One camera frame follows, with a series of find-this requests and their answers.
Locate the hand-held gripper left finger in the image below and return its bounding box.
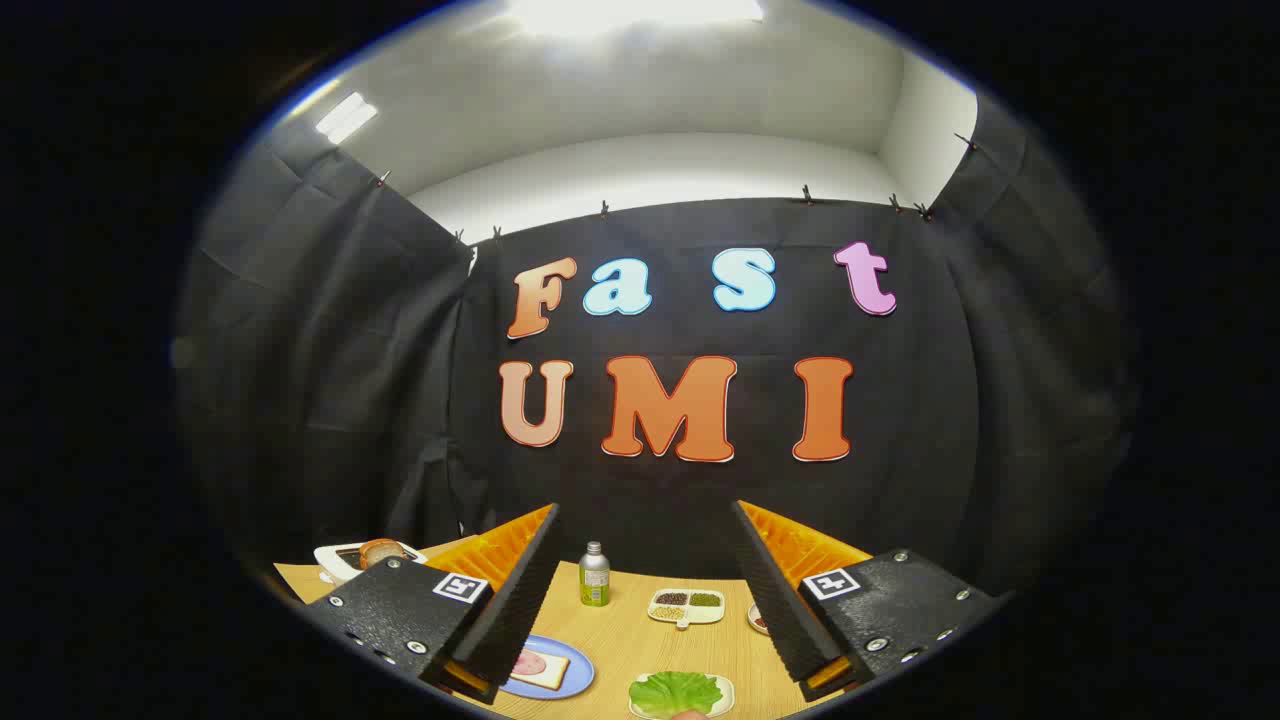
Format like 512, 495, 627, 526
303, 503, 561, 705

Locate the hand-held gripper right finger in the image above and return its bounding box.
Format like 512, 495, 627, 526
732, 500, 1006, 703

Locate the green lettuce leaf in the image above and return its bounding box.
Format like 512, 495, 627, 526
630, 672, 723, 717

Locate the white bread slice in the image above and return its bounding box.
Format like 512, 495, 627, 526
510, 648, 571, 691

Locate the green label metal bottle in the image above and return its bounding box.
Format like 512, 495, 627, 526
579, 541, 611, 608

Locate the blue round plate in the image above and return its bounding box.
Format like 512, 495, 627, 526
500, 635, 595, 700

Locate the white divided dish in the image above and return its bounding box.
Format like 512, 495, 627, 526
648, 588, 726, 630

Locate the white square plate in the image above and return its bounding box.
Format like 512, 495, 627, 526
628, 673, 736, 720

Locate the white toaster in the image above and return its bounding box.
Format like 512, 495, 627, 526
314, 540, 428, 584

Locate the black backdrop cloth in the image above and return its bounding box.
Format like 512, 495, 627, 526
170, 90, 1141, 601

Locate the small ceiling light panel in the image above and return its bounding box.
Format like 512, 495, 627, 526
316, 92, 379, 144

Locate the large ceiling light panel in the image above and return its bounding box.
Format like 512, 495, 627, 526
510, 0, 766, 33

